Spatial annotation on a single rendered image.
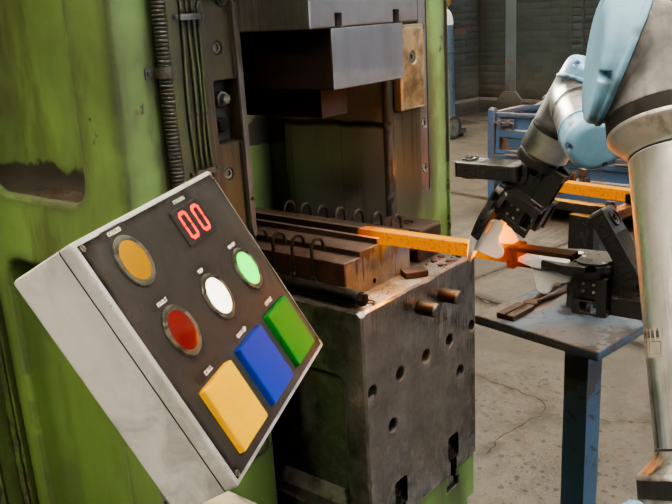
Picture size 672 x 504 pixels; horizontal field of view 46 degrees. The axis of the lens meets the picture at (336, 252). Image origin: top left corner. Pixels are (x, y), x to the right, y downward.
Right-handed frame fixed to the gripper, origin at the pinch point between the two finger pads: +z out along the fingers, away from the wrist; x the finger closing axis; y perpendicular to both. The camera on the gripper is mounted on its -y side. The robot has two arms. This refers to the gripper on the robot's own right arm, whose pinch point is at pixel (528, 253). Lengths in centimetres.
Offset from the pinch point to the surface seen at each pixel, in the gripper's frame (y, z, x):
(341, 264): 2.2, 28.2, -12.4
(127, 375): -7, 7, -72
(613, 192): 0.1, 3.1, 46.1
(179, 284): -12, 11, -61
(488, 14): -27, 453, 845
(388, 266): 6.2, 27.7, 0.6
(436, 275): 9.2, 21.8, 7.5
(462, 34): -5, 476, 818
